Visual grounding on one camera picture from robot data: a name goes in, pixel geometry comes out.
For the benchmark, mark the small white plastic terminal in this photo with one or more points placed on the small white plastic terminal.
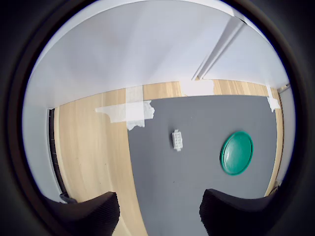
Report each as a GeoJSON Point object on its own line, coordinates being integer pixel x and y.
{"type": "Point", "coordinates": [177, 140]}

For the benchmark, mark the round green lid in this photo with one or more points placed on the round green lid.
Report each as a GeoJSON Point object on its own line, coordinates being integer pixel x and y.
{"type": "Point", "coordinates": [236, 153]}

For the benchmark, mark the dark grey mat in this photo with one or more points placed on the dark grey mat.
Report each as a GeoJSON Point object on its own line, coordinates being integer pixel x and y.
{"type": "Point", "coordinates": [197, 167]}

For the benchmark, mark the white tape piece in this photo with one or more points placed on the white tape piece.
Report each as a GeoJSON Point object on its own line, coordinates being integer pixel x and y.
{"type": "Point", "coordinates": [197, 88]}
{"type": "Point", "coordinates": [133, 113]}
{"type": "Point", "coordinates": [272, 103]}

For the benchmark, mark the white partition panel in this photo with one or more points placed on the white partition panel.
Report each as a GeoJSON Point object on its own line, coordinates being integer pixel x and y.
{"type": "Point", "coordinates": [147, 49]}
{"type": "Point", "coordinates": [251, 56]}

